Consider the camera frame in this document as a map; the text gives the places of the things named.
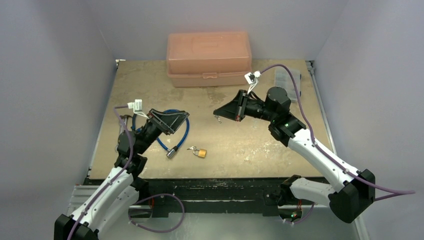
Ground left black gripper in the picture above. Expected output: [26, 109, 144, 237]
[136, 108, 188, 155]

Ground blue cable lock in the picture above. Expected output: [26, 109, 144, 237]
[131, 109, 190, 159]

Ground small silver keys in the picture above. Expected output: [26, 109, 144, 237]
[214, 115, 222, 124]

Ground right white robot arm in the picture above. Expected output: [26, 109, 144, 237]
[213, 87, 376, 223]

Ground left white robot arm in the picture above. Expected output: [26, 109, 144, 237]
[53, 109, 189, 240]

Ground brass padlock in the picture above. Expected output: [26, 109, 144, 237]
[193, 148, 207, 158]

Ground clear plastic organizer box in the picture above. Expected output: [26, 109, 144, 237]
[274, 67, 302, 102]

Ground pink plastic toolbox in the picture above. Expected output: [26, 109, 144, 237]
[166, 31, 252, 88]

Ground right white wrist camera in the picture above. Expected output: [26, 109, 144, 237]
[244, 70, 261, 86]

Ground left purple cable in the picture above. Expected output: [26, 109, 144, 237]
[66, 104, 137, 240]

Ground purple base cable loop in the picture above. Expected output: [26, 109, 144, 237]
[127, 193, 185, 234]

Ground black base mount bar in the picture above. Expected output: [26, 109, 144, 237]
[82, 177, 329, 219]

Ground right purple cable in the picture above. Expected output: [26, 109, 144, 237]
[258, 64, 416, 202]

